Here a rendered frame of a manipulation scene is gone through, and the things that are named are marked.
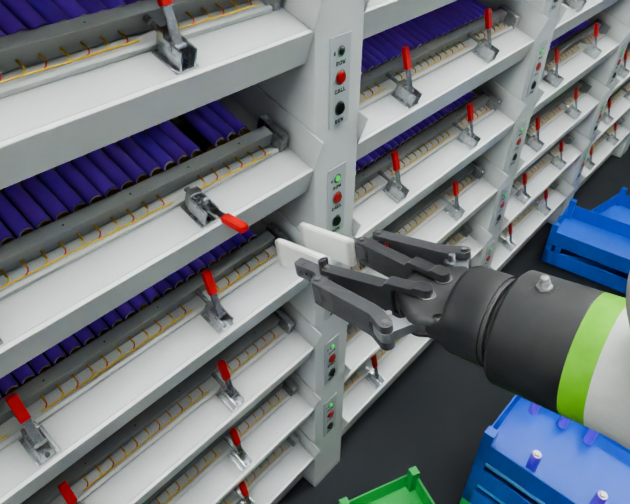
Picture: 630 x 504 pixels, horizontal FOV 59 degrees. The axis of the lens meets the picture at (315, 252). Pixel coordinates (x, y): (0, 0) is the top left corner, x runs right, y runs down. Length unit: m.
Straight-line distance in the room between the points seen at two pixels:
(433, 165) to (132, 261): 0.70
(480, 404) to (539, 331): 1.24
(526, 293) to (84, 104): 0.40
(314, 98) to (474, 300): 0.39
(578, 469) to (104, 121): 1.00
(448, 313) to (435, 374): 1.24
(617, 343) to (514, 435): 0.82
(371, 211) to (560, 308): 0.64
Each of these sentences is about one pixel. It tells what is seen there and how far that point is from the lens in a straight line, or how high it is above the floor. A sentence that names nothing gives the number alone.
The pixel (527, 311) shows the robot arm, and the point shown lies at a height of 1.02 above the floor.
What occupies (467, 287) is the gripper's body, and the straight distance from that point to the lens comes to 0.43.
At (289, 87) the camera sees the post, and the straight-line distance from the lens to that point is 0.76.
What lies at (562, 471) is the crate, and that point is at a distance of 1.19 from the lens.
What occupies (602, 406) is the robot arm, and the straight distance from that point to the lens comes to 0.40.
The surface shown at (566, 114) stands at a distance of 1.93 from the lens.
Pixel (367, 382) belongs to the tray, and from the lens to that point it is 1.44.
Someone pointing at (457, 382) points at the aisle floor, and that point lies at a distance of 1.66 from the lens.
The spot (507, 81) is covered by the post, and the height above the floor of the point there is 0.78.
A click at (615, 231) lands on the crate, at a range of 2.23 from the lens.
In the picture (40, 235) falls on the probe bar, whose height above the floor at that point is 0.94.
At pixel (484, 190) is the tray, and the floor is 0.52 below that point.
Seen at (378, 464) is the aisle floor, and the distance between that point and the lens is 1.49.
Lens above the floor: 1.29
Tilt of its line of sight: 40 degrees down
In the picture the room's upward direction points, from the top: straight up
